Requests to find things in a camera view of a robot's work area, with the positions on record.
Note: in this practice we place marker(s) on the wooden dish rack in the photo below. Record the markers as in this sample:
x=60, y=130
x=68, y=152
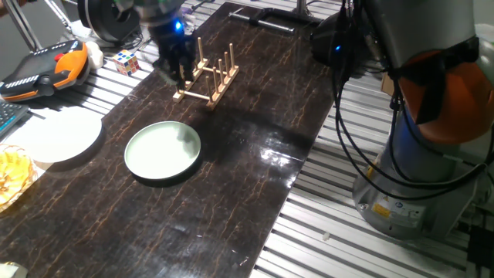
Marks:
x=218, y=83

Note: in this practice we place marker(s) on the white round plate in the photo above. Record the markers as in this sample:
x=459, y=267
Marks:
x=58, y=135

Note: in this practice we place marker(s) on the amber glass ribbed bowl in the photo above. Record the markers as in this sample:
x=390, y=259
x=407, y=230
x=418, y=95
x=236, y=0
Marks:
x=13, y=175

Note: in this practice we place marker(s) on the white yellow packet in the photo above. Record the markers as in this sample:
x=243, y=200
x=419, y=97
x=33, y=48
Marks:
x=11, y=271

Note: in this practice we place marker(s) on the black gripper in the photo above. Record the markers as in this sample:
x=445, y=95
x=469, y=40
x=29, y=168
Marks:
x=171, y=42

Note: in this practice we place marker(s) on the brown cardboard box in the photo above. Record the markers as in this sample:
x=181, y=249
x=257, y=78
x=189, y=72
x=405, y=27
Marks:
x=388, y=85

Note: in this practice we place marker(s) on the small white scrap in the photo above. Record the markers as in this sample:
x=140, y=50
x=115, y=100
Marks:
x=326, y=236

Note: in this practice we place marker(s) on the black computer keyboard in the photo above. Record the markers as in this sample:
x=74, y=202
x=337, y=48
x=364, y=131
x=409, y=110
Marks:
x=9, y=116

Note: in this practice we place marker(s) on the pale green round dish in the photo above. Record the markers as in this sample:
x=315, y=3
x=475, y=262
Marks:
x=162, y=150

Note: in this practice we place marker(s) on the thin silver tripod rod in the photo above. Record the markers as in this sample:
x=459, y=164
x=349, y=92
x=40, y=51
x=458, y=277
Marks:
x=21, y=25
x=58, y=15

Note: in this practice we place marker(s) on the slanted silver frame pole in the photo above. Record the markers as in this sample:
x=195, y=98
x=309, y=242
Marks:
x=302, y=7

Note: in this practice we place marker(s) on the Rubik's cube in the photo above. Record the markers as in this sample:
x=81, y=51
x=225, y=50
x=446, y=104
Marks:
x=126, y=62

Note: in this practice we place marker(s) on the black filament spool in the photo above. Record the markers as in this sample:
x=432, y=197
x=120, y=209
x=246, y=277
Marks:
x=108, y=19

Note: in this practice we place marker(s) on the black orange teach pendant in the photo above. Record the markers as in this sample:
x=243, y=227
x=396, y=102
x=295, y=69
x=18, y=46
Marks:
x=34, y=71

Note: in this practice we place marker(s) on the dark marble pattern mat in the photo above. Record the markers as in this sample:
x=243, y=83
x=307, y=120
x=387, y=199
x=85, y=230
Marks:
x=154, y=216

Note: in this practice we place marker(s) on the white egg shaped object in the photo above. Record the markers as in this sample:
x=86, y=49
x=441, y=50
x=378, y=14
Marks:
x=95, y=54

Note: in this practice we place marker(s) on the black bar clamp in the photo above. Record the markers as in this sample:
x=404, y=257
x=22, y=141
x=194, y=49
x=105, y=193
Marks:
x=270, y=17

